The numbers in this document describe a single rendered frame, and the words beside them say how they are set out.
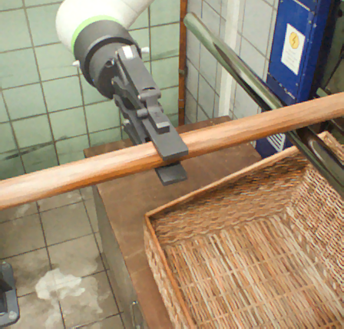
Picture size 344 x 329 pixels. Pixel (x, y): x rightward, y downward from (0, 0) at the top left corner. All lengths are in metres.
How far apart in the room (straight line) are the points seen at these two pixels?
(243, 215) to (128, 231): 0.30
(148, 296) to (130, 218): 0.25
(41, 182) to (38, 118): 1.50
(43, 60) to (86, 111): 0.31
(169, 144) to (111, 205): 0.82
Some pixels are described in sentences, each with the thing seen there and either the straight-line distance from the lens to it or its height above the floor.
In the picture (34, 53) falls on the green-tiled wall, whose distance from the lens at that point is 1.83.
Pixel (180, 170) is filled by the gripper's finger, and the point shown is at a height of 1.18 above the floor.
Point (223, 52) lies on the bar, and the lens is 0.75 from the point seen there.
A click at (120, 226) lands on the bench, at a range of 1.24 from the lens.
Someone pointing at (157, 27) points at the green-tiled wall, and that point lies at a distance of 1.91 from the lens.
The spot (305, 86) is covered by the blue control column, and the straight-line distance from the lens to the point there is 1.21.
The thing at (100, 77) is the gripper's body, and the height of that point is 1.20.
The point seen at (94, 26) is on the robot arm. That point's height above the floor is 1.24.
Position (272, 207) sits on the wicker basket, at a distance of 1.25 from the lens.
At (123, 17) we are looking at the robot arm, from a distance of 0.76.
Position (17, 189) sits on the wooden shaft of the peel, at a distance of 0.49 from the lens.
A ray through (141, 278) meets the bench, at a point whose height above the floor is 0.58.
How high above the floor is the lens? 1.53
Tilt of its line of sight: 42 degrees down
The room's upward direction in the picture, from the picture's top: straight up
